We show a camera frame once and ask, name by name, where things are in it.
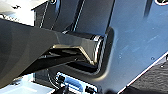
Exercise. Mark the white box with blue middle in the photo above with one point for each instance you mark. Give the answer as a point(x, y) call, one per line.
point(76, 83)

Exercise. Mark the thick grey robot limb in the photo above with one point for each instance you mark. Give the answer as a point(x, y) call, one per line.
point(36, 46)

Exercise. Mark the white box on cart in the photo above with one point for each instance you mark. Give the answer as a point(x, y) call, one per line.
point(20, 11)

